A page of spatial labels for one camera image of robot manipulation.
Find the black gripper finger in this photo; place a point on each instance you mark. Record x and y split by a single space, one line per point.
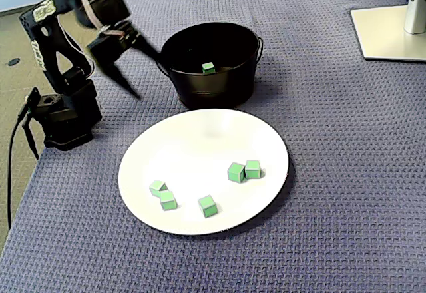
146 46
121 80

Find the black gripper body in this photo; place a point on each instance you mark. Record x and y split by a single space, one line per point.
106 50

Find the green cube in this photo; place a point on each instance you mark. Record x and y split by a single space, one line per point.
208 68
253 170
156 187
208 206
235 173
168 201

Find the black robot arm with stickers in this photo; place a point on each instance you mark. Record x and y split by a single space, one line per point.
66 130

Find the black metal bucket container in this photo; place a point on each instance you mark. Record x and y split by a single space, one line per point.
216 86

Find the white round plate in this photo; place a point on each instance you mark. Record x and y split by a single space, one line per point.
189 179

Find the black round floor socket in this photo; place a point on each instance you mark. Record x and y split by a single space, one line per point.
14 62

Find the blue waffle-weave mat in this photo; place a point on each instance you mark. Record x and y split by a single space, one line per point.
333 173

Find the white monitor stand base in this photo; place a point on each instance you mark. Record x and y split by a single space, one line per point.
382 40

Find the silver monitor stand column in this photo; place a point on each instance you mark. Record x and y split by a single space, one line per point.
415 13

